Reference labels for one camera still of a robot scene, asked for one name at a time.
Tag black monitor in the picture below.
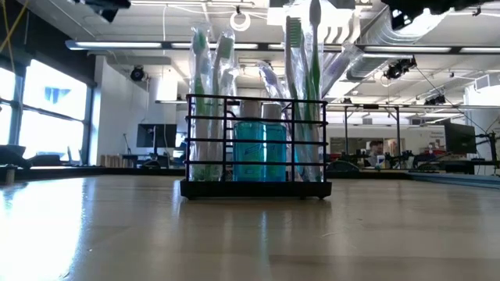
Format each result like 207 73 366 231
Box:
135 123 178 149

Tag white coiled cable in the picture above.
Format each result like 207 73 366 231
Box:
229 10 252 33

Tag yellow hanging cable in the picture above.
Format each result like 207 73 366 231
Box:
0 0 31 55

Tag black slanted stand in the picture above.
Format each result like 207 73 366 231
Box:
0 143 40 187

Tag purple toothbrush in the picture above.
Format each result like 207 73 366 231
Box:
255 61 292 118

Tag blue toothbrush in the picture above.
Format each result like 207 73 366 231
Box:
320 41 365 99

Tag black clamp handle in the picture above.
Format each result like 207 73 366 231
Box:
139 158 163 171
331 159 361 175

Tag black ceiling camera cluster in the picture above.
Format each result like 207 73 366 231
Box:
383 57 418 81

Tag large window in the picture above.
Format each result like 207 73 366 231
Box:
0 58 95 167

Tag person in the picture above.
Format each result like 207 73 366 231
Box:
366 139 388 169

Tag black track lights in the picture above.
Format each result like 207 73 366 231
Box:
423 95 448 107

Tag blue mouthwash bottle white cap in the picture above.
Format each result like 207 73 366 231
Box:
233 99 267 183
262 102 288 183

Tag wooden blocks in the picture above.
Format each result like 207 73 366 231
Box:
99 154 124 168

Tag black aluminium table frame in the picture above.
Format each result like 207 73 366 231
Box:
0 165 500 191

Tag black monitor on arm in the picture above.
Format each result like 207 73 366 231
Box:
444 122 478 155

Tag black wire caddy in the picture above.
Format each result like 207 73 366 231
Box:
179 93 334 201

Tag black metal rack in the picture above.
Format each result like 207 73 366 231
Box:
342 104 402 169

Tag long light strip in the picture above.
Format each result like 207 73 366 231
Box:
65 38 500 55

